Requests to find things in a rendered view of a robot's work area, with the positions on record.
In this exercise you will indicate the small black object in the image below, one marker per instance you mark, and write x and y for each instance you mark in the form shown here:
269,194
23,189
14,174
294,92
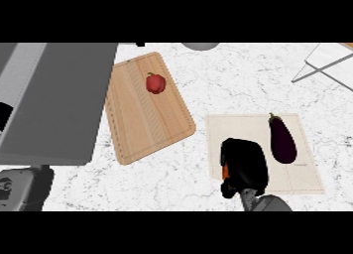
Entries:
141,44

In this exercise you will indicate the wooden cutting board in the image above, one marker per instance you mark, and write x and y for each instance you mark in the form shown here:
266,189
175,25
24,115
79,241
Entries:
147,122

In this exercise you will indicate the red bell pepper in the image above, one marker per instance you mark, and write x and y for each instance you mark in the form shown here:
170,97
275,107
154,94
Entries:
156,83

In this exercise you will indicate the dark purple eggplant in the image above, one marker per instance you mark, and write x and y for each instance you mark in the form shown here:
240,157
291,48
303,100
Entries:
283,142

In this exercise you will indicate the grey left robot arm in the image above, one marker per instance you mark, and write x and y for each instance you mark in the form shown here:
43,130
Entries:
15,191

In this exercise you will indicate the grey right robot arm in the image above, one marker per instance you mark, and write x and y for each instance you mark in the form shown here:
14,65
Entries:
269,203

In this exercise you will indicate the grey round object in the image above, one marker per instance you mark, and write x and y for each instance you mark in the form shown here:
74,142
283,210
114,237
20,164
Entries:
201,45

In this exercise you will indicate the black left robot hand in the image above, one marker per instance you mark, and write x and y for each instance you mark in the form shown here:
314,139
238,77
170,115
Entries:
1,113

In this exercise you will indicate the beige placemat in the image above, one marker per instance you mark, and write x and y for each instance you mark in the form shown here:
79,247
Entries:
306,175

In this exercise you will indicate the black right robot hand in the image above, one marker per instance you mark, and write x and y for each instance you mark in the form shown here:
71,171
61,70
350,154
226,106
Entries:
247,165

